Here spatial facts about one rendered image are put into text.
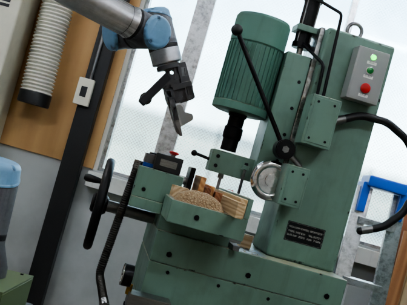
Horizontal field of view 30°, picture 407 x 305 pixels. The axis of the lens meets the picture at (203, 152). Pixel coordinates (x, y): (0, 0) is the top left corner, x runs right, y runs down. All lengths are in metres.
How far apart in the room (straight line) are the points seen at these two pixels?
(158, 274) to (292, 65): 0.76
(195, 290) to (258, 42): 0.77
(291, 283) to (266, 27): 0.77
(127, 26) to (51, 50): 1.65
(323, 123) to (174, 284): 0.63
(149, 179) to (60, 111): 1.61
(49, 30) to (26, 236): 1.00
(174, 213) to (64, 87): 1.88
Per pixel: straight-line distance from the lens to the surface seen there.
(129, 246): 3.72
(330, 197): 2.35
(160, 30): 2.04
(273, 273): 2.22
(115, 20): 1.99
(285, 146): 2.25
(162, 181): 2.21
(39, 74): 3.63
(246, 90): 2.32
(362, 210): 3.08
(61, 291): 3.80
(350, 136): 2.36
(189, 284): 2.18
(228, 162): 2.35
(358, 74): 2.31
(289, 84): 2.36
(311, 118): 2.24
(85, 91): 3.65
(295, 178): 2.22
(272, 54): 2.35
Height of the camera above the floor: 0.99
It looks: 1 degrees up
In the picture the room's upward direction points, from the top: 16 degrees clockwise
